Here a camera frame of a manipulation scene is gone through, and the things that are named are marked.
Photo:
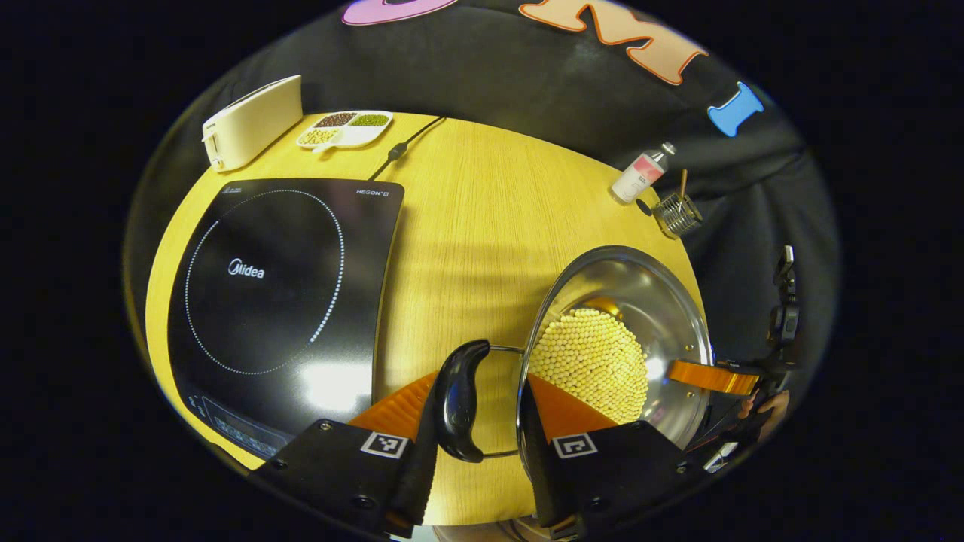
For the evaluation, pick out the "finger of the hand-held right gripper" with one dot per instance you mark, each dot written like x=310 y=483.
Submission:
x=712 y=376

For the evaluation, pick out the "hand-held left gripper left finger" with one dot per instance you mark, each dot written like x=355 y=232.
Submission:
x=414 y=489

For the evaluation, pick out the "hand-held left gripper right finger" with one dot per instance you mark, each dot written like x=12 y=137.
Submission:
x=536 y=467

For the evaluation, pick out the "black induction cooktop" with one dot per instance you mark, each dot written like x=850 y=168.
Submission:
x=263 y=316

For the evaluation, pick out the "pile of yellow soybeans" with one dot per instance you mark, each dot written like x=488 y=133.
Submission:
x=587 y=354

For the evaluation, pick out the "ribbed glass cup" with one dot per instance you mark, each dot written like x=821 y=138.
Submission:
x=678 y=217

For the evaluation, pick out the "thin wooden stick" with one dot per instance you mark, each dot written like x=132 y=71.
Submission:
x=682 y=181

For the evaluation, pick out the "black bottle cap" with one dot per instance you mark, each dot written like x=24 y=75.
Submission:
x=645 y=208

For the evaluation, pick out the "small clear plastic bottle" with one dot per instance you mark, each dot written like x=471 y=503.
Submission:
x=636 y=177

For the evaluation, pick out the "white divided dish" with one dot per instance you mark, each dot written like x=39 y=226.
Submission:
x=363 y=136

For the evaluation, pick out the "pile of pale yellow beans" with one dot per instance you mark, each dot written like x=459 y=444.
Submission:
x=320 y=137

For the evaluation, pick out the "pile of green beans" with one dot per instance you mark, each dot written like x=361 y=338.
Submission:
x=370 y=120

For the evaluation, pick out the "black backdrop cloth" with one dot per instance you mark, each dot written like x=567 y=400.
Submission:
x=489 y=75

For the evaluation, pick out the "pile of brown beans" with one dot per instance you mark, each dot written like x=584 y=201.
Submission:
x=335 y=120

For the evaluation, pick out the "white toaster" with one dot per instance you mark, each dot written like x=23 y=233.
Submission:
x=248 y=124

